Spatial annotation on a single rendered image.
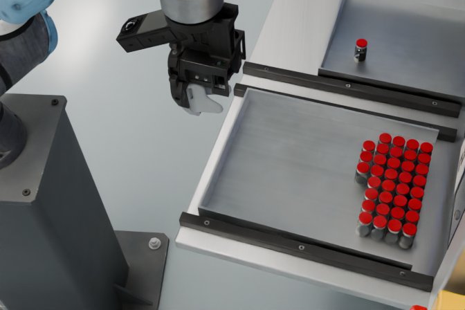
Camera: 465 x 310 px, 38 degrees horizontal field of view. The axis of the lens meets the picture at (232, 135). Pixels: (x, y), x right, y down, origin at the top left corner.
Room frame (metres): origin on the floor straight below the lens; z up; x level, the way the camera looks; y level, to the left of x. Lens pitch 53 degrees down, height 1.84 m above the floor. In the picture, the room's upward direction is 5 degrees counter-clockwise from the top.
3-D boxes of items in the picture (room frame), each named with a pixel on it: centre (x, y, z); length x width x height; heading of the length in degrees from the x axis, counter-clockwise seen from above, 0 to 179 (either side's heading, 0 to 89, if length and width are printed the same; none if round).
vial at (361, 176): (0.59, -0.21, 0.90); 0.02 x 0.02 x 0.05
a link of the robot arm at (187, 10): (0.61, 0.03, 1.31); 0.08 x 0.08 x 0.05
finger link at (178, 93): (0.59, 0.06, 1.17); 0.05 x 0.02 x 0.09; 157
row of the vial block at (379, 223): (0.56, -0.24, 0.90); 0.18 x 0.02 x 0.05; 157
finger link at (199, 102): (0.59, 0.04, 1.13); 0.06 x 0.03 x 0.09; 67
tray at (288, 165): (0.61, -0.14, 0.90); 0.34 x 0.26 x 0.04; 67
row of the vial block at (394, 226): (0.56, -0.26, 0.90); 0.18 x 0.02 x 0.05; 157
